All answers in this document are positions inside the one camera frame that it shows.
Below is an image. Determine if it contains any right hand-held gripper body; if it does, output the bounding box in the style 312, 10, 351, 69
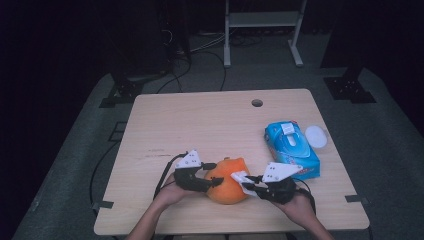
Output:
261, 161, 304, 205

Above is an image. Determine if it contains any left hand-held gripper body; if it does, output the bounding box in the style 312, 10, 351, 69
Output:
173, 149, 213, 194

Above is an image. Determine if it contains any person's left hand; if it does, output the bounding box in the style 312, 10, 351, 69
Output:
153, 173, 198, 210

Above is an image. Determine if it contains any person's right hand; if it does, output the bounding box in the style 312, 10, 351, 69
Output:
271, 191, 316, 228

